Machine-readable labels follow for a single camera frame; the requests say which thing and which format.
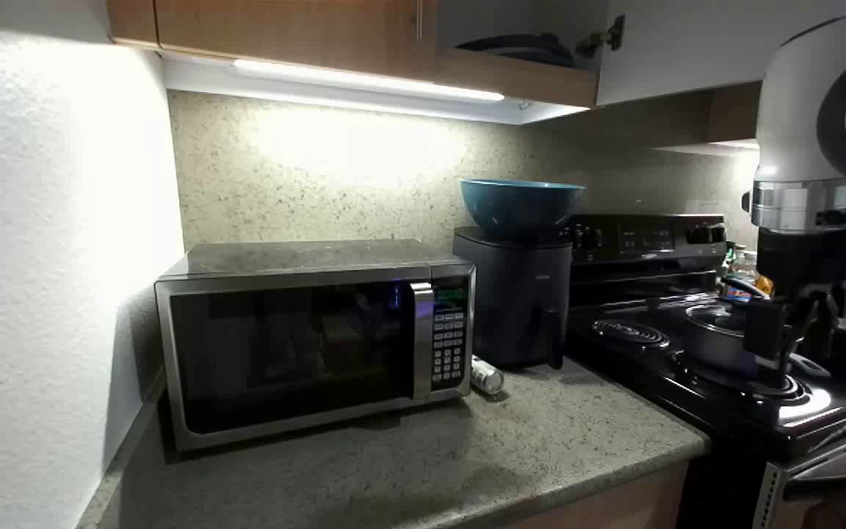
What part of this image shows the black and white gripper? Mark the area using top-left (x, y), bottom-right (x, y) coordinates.
top-left (743, 281), bottom-right (842, 366)

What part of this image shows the small white bottle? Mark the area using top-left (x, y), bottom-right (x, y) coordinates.
top-left (467, 354), bottom-right (507, 403)

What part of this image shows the wooden wall cabinet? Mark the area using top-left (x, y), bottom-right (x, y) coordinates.
top-left (105, 0), bottom-right (764, 144)

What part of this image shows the black air fryer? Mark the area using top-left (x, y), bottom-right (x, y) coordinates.
top-left (453, 226), bottom-right (575, 373)

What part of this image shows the under-cabinet light strip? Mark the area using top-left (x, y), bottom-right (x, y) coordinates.
top-left (157, 54), bottom-right (594, 129)

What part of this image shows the black pot with grey handle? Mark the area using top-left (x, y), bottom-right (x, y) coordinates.
top-left (594, 300), bottom-right (786, 383)

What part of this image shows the black electric stove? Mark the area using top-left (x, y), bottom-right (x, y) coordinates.
top-left (566, 212), bottom-right (846, 529)

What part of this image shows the stainless steel microwave oven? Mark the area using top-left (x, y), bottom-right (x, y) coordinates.
top-left (152, 239), bottom-right (479, 455)

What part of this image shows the open cabinet door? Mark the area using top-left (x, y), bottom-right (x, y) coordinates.
top-left (594, 0), bottom-right (846, 109)

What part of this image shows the blue bowl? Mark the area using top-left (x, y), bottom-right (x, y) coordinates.
top-left (459, 176), bottom-right (586, 241)

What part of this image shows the black cabinet hinge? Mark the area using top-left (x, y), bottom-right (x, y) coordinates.
top-left (575, 13), bottom-right (627, 60)

